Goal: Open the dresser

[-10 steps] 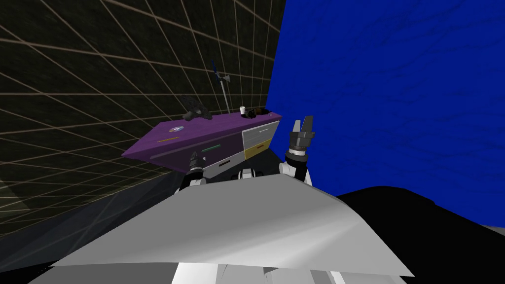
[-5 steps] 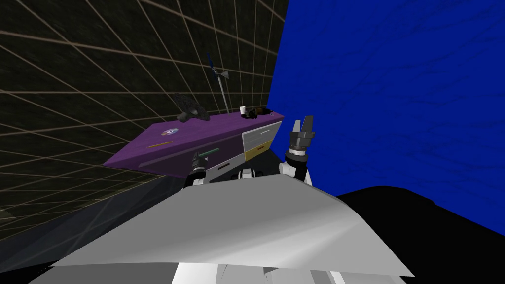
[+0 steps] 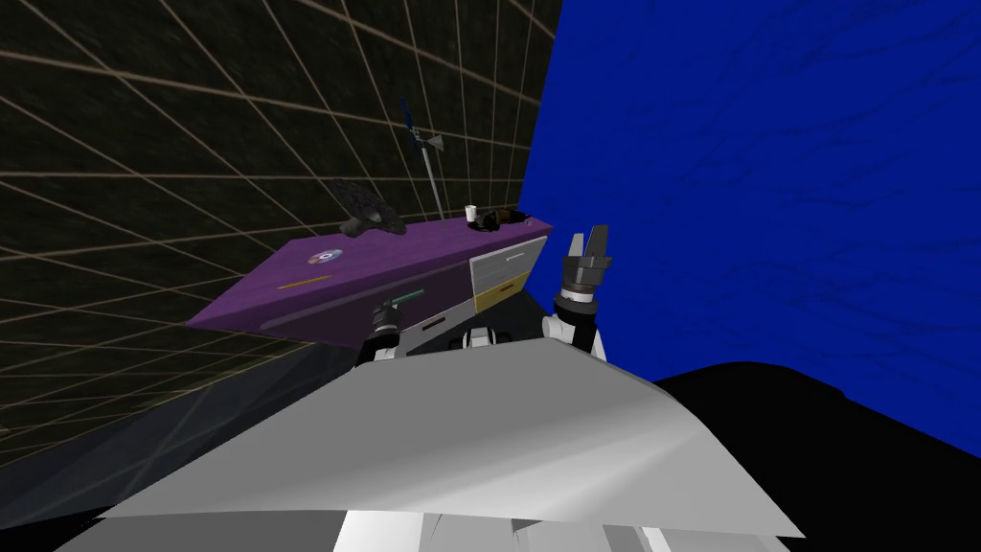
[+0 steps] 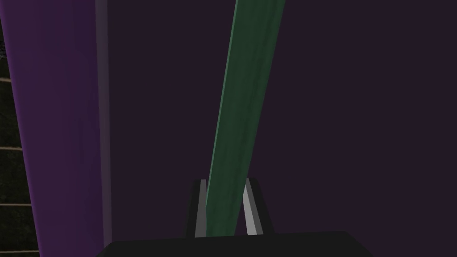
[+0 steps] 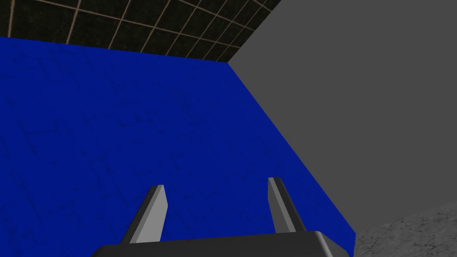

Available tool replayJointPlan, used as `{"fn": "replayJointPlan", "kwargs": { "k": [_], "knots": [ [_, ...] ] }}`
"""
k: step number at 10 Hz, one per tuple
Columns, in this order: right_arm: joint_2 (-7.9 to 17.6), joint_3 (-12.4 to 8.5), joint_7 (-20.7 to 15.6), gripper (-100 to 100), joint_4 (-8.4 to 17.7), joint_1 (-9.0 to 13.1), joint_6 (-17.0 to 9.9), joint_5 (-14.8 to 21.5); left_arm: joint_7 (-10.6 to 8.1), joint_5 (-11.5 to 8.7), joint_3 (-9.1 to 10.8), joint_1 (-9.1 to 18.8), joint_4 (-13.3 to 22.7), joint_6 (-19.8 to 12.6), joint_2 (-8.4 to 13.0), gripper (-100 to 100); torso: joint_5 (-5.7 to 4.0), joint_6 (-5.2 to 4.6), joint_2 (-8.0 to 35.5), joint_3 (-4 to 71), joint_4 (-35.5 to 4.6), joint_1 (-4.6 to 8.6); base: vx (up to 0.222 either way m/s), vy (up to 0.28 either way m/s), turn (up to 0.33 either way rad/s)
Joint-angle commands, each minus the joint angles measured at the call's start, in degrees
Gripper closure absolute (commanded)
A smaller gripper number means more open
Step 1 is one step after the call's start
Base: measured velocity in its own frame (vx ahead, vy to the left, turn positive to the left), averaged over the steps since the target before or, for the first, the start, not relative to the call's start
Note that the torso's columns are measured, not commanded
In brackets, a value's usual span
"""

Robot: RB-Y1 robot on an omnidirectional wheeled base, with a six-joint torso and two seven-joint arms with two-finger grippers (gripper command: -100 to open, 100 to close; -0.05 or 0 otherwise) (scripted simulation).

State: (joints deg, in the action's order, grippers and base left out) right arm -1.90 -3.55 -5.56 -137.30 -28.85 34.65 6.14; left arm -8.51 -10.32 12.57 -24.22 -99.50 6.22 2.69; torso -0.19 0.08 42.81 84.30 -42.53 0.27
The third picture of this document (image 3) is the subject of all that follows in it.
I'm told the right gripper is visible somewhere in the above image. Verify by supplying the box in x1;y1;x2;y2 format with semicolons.
560;223;614;291

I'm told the purple desk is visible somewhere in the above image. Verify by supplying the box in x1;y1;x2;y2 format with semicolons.
185;214;555;361

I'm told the white drawer front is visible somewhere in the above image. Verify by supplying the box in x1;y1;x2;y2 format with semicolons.
468;235;550;298

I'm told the dark brown lump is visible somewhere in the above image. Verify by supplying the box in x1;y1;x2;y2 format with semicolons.
475;207;532;233

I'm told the yellow drawer front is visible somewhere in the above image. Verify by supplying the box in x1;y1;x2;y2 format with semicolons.
472;271;533;315

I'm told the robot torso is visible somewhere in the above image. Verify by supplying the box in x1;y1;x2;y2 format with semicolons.
53;325;806;552

